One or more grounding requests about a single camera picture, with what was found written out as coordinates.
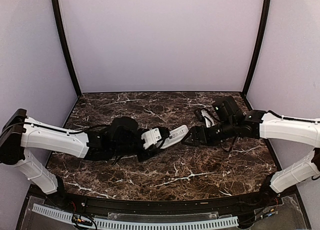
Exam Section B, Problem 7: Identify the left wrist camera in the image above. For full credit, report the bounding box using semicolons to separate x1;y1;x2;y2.
141;127;175;150

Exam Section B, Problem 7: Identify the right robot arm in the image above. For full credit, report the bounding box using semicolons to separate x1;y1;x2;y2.
181;96;320;207

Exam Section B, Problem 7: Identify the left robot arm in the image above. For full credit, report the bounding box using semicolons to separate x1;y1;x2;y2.
0;109;170;208

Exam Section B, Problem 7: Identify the black front rail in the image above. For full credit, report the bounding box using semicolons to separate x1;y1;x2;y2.
66;192;262;215

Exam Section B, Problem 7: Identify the white slotted cable duct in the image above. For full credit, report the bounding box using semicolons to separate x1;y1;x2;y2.
32;203;239;229

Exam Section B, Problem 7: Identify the white remote control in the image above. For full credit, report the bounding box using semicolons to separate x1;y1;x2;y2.
159;125;189;149

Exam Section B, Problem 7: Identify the right black frame post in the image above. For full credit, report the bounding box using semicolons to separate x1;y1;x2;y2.
241;0;271;97

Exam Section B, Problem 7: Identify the black frame post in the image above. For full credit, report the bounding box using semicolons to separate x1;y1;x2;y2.
51;0;82;98
241;0;271;97

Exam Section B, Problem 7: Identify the left black frame post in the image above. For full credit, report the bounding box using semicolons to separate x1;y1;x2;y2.
51;0;82;98

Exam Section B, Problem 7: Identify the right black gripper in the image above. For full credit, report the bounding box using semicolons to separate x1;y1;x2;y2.
181;119;237;147

